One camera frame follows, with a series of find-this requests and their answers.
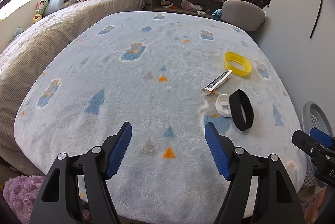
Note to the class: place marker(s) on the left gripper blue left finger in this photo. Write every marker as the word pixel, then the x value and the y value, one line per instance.
pixel 100 164

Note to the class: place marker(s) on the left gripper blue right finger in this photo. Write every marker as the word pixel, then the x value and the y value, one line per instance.
pixel 236 169

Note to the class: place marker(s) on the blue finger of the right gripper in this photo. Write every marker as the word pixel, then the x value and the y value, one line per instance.
pixel 307 144
pixel 323 138

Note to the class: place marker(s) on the black elastic band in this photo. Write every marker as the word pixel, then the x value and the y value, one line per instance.
pixel 241 110

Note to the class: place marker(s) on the white round plastic lid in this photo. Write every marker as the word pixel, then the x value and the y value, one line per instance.
pixel 222 105

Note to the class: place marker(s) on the grey perforated laundry basket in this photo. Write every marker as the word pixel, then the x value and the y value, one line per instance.
pixel 315 123

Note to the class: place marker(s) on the small playing card box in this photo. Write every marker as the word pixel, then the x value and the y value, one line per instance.
pixel 216 83

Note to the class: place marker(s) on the purple fluffy cloth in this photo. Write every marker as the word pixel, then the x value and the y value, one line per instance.
pixel 20 193

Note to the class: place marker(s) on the light blue fleece blanket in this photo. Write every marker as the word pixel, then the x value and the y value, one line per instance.
pixel 149 69

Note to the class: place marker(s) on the grey chair backrest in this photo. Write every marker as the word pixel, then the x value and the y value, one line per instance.
pixel 243 15

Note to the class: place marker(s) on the beige checkered bed sheet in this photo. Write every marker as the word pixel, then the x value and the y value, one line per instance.
pixel 24 60

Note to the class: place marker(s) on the pink plastic bag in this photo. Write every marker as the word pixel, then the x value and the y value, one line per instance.
pixel 188 6

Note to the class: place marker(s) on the small green plush doll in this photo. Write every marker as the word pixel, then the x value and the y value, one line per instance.
pixel 40 10

